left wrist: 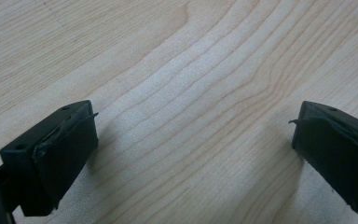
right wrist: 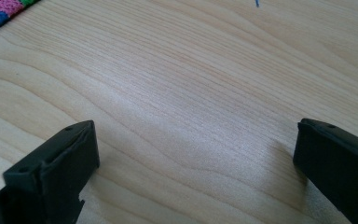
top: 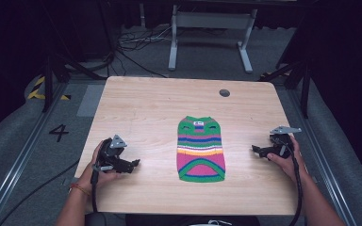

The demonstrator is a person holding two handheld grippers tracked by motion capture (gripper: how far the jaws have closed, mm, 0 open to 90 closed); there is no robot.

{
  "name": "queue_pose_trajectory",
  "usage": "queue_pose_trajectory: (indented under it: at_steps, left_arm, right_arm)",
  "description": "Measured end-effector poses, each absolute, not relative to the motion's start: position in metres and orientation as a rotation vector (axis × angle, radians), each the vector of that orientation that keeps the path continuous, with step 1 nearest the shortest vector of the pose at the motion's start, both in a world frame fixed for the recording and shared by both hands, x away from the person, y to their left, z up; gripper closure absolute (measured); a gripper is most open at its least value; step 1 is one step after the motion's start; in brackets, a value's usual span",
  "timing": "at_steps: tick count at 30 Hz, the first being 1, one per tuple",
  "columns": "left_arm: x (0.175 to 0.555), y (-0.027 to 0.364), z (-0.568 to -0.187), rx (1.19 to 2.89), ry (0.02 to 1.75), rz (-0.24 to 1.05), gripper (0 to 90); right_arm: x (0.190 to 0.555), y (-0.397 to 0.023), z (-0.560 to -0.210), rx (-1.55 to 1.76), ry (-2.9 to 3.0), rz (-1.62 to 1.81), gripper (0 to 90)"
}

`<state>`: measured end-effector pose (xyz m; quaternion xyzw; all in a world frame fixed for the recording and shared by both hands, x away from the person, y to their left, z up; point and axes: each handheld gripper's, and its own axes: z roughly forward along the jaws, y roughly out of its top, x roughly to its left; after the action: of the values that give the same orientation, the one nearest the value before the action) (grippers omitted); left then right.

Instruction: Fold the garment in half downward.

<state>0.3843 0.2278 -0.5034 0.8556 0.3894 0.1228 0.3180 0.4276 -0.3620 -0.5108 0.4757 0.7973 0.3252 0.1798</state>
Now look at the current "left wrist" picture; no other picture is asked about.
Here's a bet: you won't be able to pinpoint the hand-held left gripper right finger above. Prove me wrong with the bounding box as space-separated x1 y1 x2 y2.
288 100 358 218

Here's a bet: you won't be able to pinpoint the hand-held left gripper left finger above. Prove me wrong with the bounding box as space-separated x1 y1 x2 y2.
0 99 100 217

